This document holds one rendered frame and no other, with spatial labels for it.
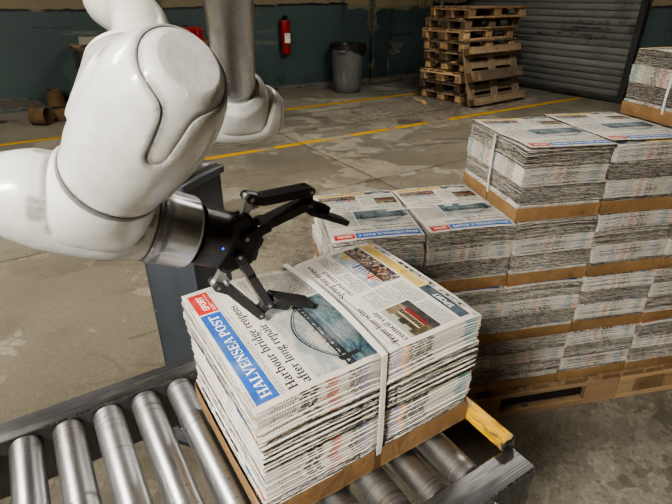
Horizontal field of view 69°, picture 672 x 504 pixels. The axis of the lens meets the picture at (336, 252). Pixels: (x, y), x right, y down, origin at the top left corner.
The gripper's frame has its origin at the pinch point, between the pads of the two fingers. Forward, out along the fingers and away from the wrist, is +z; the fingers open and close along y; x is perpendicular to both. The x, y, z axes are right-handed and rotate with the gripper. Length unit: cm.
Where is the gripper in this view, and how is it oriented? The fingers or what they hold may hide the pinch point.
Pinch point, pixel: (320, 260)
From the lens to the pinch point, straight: 73.0
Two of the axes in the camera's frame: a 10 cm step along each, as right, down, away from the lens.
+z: 7.5, 1.8, 6.3
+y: -3.8, 9.0, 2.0
